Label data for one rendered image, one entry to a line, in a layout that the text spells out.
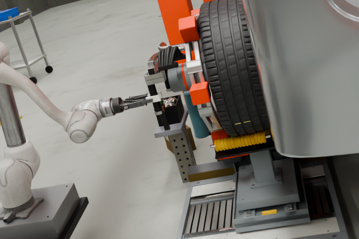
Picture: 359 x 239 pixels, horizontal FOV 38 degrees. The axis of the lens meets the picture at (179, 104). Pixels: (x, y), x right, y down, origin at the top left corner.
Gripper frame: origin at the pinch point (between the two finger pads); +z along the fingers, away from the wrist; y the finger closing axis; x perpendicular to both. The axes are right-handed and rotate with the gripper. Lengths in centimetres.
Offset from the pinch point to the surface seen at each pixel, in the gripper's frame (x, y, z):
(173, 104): -28, -68, -8
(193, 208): -77, -28, -4
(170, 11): 29, -60, 6
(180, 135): -50, -73, -10
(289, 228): -75, 8, 48
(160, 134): -39, -54, -17
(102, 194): -83, -76, -75
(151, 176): -83, -90, -42
